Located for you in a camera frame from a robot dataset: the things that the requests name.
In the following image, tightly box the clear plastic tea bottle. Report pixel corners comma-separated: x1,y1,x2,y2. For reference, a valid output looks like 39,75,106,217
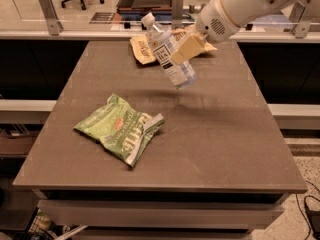
141,13,196,89

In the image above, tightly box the left metal glass bracket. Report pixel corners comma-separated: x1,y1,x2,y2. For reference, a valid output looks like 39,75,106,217
38,0,63,36

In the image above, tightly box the brown and yellow chip bag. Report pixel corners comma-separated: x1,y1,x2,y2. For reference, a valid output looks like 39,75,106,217
130,35,216,65

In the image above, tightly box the drawer front under table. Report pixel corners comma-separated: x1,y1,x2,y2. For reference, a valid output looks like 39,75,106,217
38,200,283,230

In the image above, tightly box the right metal glass bracket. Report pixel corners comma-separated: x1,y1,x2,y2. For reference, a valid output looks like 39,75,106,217
289,3,311,39

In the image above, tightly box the middle metal glass bracket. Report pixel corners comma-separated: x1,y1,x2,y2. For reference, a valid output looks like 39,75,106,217
171,0,183,29

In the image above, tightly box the green chip bag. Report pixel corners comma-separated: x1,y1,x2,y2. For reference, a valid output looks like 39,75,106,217
74,94,165,167

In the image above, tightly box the metal glass bracket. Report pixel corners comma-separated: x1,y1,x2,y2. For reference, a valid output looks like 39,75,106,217
289,3,311,39
38,0,63,36
171,0,183,29

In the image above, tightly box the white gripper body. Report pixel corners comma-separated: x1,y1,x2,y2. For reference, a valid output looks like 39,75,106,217
195,0,240,43

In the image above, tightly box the black cable and adapter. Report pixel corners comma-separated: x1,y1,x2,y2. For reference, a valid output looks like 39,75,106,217
295,180,320,240

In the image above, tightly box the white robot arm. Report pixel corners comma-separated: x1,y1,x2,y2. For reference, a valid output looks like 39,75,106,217
171,0,320,64

